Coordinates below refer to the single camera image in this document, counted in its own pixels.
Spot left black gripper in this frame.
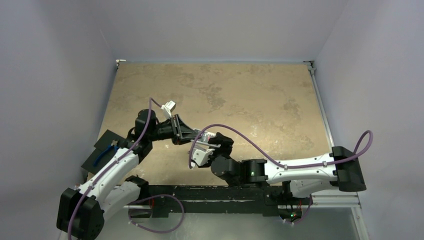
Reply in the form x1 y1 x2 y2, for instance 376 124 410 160
147 114 201 145

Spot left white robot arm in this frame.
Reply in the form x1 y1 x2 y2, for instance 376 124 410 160
56 106 216 240

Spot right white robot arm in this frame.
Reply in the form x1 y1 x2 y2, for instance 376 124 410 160
210 130 374 204

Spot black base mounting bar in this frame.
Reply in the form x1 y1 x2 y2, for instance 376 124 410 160
125 176 313 220

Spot black box with blue tool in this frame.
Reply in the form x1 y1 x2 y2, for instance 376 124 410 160
81 130 125 175

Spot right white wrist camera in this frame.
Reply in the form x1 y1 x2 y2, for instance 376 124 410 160
189 147 214 168

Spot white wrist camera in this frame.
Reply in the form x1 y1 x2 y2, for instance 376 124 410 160
161 100 177 119
189 147 214 168

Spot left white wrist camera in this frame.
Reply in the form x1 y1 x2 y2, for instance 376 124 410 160
161 100 177 119

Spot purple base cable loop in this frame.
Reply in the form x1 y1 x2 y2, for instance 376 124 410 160
127 194 185 235

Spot aluminium frame rail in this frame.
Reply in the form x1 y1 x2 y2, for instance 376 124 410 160
304 61 369 240

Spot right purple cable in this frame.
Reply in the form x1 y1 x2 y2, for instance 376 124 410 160
188 124 374 170

